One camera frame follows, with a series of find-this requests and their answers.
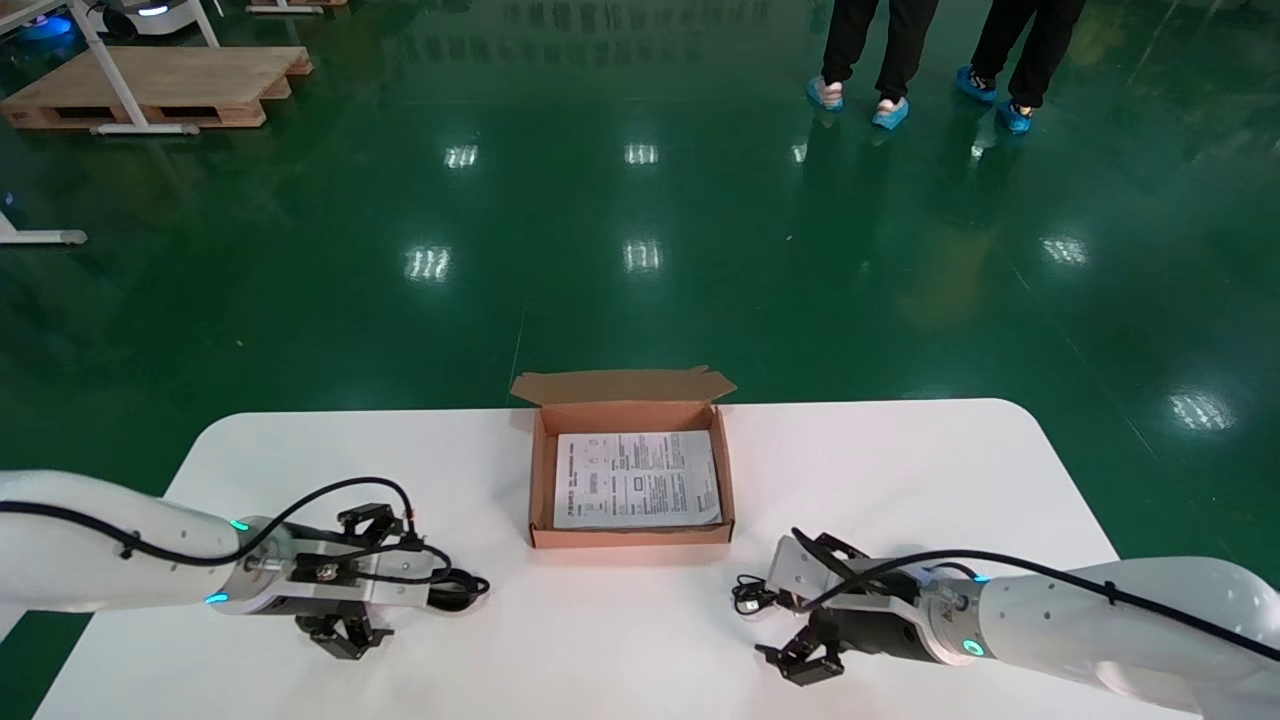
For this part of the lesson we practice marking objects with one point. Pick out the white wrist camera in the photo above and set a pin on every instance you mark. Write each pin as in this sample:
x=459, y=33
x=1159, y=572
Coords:
x=795, y=570
x=395, y=580

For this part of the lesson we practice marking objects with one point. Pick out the white metal table foot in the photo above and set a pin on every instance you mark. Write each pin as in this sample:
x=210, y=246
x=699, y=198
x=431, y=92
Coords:
x=40, y=237

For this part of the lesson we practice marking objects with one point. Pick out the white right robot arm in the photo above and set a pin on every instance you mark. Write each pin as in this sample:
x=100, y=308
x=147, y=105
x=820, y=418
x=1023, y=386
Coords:
x=1150, y=625

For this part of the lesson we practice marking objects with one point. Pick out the small wooden pallet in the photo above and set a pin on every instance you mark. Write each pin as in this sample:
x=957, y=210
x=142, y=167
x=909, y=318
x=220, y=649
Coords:
x=290, y=8

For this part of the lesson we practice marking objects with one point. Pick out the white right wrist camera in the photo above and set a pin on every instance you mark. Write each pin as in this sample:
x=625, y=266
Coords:
x=795, y=570

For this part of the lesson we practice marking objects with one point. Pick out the white printed paper manual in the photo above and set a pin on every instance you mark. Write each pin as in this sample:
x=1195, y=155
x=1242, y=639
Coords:
x=640, y=480

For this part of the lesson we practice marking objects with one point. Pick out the white metal table frame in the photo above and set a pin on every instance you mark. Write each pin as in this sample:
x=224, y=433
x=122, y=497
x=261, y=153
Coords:
x=110, y=75

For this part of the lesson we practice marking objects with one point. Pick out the person in black, white shoes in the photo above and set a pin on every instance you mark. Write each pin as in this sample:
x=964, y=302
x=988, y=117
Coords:
x=850, y=30

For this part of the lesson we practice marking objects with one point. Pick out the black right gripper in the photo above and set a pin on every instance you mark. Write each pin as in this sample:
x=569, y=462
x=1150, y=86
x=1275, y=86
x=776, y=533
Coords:
x=880, y=630

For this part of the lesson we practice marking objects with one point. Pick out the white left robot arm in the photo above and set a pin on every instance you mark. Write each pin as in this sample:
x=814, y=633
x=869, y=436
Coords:
x=80, y=570

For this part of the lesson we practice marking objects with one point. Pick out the blue shoe cover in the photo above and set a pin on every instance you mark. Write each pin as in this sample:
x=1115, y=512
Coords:
x=975, y=85
x=1015, y=120
x=825, y=95
x=890, y=115

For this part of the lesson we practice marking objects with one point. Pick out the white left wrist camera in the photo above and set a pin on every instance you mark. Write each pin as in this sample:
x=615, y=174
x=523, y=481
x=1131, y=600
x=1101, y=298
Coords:
x=395, y=580

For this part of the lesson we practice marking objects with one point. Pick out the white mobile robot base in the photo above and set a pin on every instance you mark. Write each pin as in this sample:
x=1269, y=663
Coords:
x=150, y=20

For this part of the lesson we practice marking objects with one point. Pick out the open brown cardboard box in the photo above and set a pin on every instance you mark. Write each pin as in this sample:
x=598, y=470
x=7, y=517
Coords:
x=545, y=480

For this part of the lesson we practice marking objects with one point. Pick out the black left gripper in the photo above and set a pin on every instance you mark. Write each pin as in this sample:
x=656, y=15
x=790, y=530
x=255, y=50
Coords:
x=270, y=590

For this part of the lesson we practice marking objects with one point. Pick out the large wooden pallet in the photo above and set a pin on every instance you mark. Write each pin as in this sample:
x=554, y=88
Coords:
x=180, y=80

